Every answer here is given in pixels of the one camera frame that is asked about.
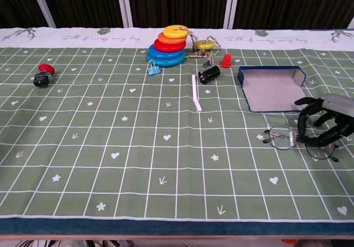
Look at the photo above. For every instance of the green checked tablecloth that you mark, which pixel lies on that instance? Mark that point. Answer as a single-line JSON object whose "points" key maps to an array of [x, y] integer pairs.
{"points": [[110, 136]]}

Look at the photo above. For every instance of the white bent strip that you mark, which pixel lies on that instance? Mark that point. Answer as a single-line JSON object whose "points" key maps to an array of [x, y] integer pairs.
{"points": [[195, 89]]}

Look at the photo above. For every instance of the black cylindrical part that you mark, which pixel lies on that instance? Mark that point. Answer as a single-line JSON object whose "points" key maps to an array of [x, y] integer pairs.
{"points": [[211, 74]]}

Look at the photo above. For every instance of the small red cap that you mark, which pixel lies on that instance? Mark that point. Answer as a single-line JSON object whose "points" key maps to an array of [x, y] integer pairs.
{"points": [[226, 61]]}

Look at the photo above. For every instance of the white aluminium partition post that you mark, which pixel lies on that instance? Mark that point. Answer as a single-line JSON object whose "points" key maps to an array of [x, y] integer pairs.
{"points": [[351, 24], [41, 4], [124, 4], [231, 4]]}

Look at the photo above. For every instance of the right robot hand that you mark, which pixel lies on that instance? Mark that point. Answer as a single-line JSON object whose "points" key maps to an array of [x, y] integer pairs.
{"points": [[340, 104]]}

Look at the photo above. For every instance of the thin-framed eyeglasses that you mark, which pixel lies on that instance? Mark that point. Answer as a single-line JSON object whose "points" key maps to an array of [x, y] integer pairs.
{"points": [[280, 137]]}

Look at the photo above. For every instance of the blue binder clip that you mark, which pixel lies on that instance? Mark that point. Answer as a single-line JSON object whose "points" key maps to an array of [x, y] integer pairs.
{"points": [[153, 71]]}

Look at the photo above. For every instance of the red emergency stop button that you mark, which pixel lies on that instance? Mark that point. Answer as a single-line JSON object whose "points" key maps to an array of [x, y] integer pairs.
{"points": [[45, 68]]}

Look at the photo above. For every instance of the grey pouch with blue trim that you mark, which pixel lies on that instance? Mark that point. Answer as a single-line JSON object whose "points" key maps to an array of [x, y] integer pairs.
{"points": [[271, 92]]}

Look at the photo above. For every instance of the dark blue table underlay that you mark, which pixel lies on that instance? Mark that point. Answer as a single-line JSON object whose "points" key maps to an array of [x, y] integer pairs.
{"points": [[177, 229]]}

